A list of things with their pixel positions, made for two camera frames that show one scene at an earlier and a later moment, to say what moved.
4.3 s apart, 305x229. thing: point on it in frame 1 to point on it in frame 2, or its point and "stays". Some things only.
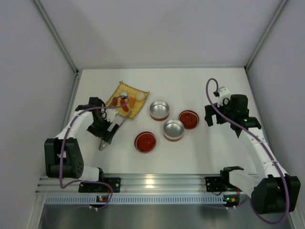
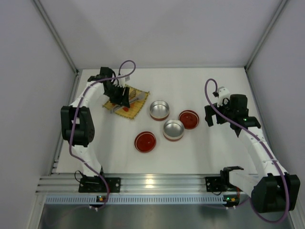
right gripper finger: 220,119 stays
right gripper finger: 210,110 stays
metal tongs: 103,142 to 133,98
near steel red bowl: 173,130 stays
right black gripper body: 212,114 stays
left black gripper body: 106,132 to 116,93
